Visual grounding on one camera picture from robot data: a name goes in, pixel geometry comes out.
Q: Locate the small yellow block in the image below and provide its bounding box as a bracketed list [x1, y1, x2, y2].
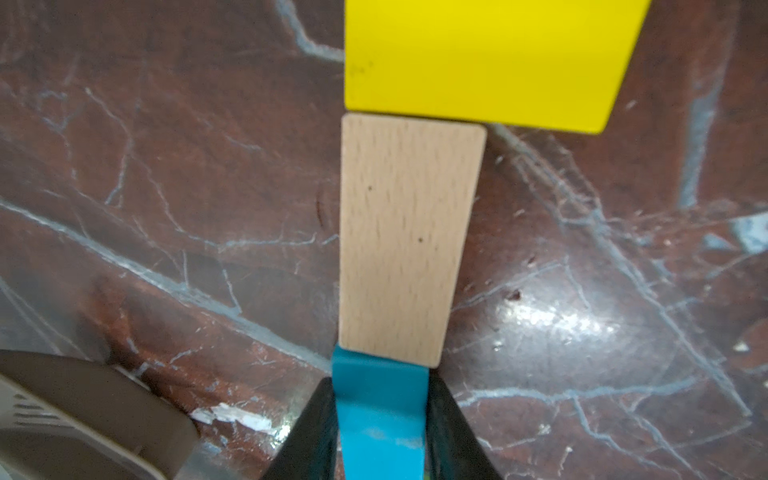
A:
[344, 0, 649, 134]

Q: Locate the beige wooden block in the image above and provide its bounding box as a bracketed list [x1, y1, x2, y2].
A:
[339, 113, 487, 368]

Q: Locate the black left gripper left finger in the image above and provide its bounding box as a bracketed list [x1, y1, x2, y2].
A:
[261, 377, 339, 480]

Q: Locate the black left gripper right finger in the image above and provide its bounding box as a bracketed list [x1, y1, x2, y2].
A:
[426, 370, 502, 480]

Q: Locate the teal block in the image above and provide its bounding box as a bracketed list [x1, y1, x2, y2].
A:
[331, 346, 429, 480]

